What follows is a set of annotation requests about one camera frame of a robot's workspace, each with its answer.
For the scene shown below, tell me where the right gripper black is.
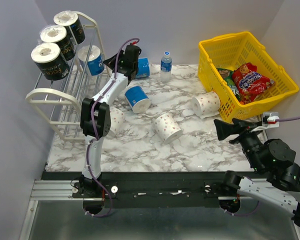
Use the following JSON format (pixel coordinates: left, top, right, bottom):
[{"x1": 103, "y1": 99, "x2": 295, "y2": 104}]
[{"x1": 213, "y1": 117, "x2": 264, "y2": 172}]

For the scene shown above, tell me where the blue sea monsters roll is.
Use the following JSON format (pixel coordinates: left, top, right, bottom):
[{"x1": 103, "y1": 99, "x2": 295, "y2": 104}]
[{"x1": 77, "y1": 45, "x2": 105, "y2": 76}]

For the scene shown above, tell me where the black roll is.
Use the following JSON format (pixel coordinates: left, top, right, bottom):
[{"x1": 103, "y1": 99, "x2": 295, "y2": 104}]
[
  {"x1": 40, "y1": 25, "x2": 75, "y2": 61},
  {"x1": 53, "y1": 10, "x2": 86, "y2": 45},
  {"x1": 30, "y1": 42, "x2": 70, "y2": 81}
]

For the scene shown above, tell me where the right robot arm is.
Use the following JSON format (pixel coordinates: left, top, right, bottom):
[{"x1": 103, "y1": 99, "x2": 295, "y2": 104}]
[{"x1": 212, "y1": 117, "x2": 300, "y2": 227}]

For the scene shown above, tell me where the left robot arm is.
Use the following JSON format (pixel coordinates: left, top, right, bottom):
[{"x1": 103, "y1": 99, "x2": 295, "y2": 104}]
[{"x1": 75, "y1": 43, "x2": 142, "y2": 198}]

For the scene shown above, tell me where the floral roll near shelf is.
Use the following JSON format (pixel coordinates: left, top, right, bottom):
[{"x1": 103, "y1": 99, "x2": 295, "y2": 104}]
[{"x1": 106, "y1": 106, "x2": 125, "y2": 139}]

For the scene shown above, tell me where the white metal shelf rack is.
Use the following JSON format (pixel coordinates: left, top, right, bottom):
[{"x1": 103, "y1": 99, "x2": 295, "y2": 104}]
[{"x1": 25, "y1": 11, "x2": 110, "y2": 142}]

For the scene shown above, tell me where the floral roll near basket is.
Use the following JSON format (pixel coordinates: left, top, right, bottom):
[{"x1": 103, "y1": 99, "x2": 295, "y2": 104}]
[{"x1": 191, "y1": 91, "x2": 221, "y2": 118}]

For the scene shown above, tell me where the red snack bag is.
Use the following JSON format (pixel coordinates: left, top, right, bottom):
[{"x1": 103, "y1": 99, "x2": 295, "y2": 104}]
[{"x1": 231, "y1": 62, "x2": 275, "y2": 104}]

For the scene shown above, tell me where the yellow plastic shopping basket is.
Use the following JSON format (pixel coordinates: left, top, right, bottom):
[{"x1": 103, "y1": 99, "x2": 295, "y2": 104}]
[{"x1": 197, "y1": 31, "x2": 299, "y2": 123}]

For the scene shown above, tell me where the green snack bag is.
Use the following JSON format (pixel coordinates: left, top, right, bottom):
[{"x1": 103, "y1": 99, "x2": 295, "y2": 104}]
[{"x1": 217, "y1": 68, "x2": 241, "y2": 101}]

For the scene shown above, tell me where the clear water bottle blue label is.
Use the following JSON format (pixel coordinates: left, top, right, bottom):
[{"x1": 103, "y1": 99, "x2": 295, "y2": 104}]
[{"x1": 160, "y1": 51, "x2": 172, "y2": 82}]

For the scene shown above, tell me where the floral roll in centre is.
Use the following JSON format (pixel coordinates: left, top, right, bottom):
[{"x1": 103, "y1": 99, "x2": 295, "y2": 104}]
[{"x1": 153, "y1": 113, "x2": 183, "y2": 144}]

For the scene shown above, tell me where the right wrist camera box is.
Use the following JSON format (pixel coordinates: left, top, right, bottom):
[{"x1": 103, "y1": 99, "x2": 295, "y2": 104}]
[{"x1": 251, "y1": 111, "x2": 280, "y2": 132}]

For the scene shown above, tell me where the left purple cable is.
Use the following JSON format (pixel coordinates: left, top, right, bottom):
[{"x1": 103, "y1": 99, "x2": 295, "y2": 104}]
[{"x1": 72, "y1": 37, "x2": 141, "y2": 218}]

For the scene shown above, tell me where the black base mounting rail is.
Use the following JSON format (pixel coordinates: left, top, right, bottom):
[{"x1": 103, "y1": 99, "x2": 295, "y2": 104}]
[{"x1": 41, "y1": 171, "x2": 234, "y2": 213}]

